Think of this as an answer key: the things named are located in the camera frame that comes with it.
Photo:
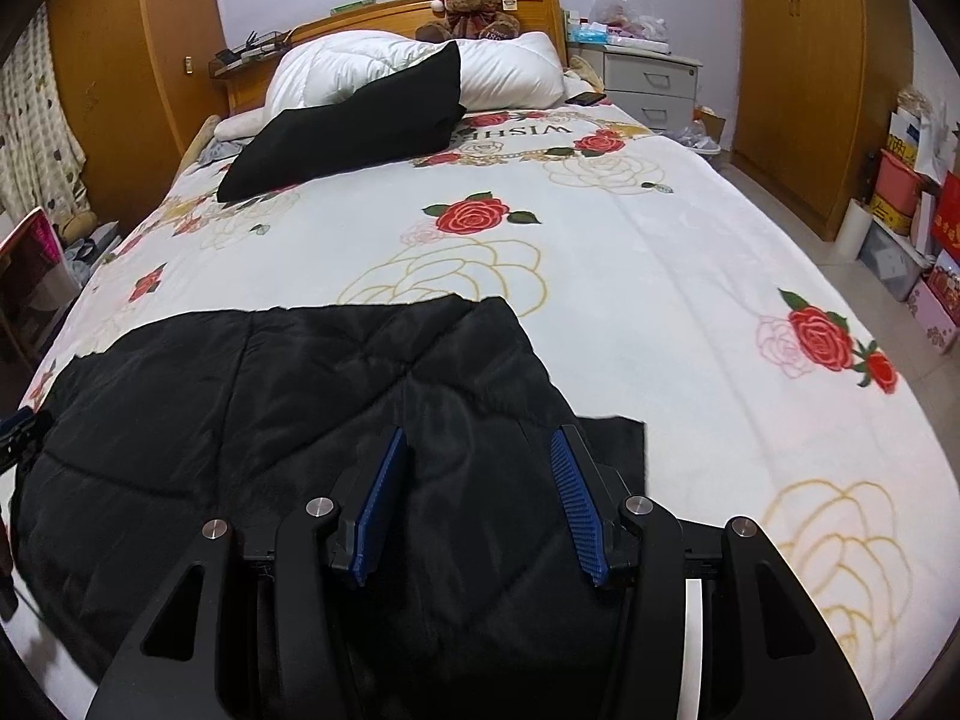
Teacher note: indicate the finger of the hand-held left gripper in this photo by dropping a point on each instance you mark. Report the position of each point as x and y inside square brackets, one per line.
[30, 439]

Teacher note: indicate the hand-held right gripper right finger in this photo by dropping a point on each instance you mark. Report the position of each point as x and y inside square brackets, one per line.
[581, 510]

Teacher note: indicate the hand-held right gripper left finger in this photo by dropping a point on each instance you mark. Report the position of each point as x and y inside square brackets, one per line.
[379, 510]

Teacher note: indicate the black jacket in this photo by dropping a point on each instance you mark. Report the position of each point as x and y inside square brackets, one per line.
[225, 427]

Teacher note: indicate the yellow plush toy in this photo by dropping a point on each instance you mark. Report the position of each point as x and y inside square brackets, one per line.
[76, 225]

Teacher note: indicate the bed with rose blanket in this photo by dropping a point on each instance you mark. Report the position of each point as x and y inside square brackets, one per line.
[637, 277]

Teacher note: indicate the dotted curtain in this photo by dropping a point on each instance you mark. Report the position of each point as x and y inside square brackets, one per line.
[37, 142]

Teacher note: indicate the wooden wardrobe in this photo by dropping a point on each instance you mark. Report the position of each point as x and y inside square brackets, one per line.
[127, 90]
[795, 52]

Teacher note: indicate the black pillow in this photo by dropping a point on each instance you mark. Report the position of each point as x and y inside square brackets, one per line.
[337, 142]

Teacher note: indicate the white pillow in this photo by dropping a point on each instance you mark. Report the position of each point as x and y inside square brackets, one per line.
[240, 126]

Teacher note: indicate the white paper roll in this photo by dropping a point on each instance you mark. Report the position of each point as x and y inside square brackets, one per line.
[851, 229]

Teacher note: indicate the floral box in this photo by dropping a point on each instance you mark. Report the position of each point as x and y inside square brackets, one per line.
[930, 319]

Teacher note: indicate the clear plastic storage box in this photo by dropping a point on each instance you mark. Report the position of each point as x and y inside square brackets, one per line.
[896, 262]

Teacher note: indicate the cardboard box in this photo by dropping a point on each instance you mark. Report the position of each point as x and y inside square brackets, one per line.
[712, 127]

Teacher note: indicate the black phone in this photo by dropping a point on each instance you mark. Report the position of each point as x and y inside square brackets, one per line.
[585, 99]

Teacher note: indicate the white nightstand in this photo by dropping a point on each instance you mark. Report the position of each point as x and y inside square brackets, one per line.
[645, 79]

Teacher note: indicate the white duvet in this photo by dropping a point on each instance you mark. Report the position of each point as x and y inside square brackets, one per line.
[510, 75]

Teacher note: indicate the dark small clutter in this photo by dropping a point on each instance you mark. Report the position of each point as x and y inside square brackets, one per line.
[251, 49]

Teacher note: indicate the pink bin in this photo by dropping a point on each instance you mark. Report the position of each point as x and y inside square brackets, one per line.
[898, 184]

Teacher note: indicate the red gift box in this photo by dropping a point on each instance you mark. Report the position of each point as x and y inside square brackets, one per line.
[946, 217]

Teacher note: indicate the blue tissue pack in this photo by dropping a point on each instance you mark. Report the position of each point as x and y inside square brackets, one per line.
[589, 34]

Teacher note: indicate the wooden headboard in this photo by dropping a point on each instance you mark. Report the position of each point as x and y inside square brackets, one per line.
[375, 19]

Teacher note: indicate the clear plastic bags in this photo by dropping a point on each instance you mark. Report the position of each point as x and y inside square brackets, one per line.
[630, 15]

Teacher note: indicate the green box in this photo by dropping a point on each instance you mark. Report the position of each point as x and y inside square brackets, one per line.
[352, 6]

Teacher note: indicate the paper bags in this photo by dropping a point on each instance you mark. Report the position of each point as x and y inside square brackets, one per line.
[915, 131]

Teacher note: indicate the brown teddy bear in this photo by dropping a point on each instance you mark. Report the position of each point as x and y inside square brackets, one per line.
[472, 4]

